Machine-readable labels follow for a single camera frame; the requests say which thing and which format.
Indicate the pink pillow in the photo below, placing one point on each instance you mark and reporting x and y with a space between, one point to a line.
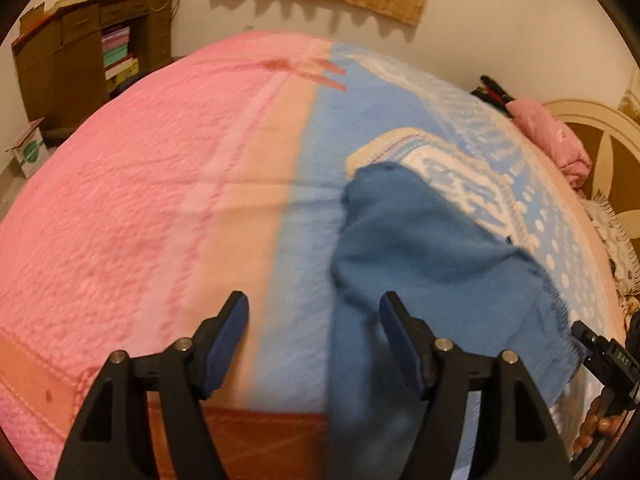
555 140

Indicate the stack of colourful books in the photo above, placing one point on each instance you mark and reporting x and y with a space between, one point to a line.
117 52

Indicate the white patterned fringed cloth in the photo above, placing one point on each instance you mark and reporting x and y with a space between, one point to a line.
617 245

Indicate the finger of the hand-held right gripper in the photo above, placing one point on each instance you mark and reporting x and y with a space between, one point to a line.
589 338

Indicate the person's right hand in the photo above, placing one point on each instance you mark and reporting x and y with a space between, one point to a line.
595 420

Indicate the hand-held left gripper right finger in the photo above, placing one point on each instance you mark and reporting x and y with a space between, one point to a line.
400 345

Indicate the dark cloth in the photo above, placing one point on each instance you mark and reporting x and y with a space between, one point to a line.
492 95

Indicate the cream wooden headboard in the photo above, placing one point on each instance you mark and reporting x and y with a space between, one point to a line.
600 130

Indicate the blue pants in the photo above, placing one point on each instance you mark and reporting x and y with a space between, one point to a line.
425 245

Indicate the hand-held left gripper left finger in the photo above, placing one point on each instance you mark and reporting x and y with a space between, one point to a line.
230 340

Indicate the brown wooden desk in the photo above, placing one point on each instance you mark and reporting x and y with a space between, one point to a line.
65 75

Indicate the cardboard box with green print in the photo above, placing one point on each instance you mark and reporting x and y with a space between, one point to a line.
30 150

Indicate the pink and blue blanket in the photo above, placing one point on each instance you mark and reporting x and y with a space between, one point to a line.
125 185

